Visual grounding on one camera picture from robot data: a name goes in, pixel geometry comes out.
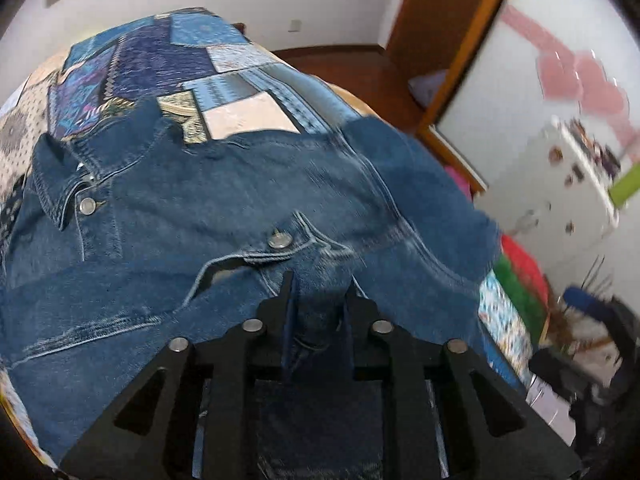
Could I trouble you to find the blue denim jacket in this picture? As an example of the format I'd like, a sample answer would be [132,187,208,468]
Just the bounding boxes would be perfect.
[1,99,500,460]

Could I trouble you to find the green bottle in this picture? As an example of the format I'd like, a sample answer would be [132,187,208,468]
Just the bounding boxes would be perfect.
[608,162,640,209]

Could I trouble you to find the white sliding door with hearts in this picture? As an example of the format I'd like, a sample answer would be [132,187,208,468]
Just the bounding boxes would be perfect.
[436,0,639,184]

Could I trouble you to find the blue patchwork bedspread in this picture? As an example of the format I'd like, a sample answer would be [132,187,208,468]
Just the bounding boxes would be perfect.
[1,9,528,464]

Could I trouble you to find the wooden wardrobe frame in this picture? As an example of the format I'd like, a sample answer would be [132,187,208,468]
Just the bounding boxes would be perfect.
[385,0,502,193]

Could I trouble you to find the wall power socket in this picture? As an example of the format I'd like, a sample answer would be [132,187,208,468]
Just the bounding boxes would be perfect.
[288,20,302,32]

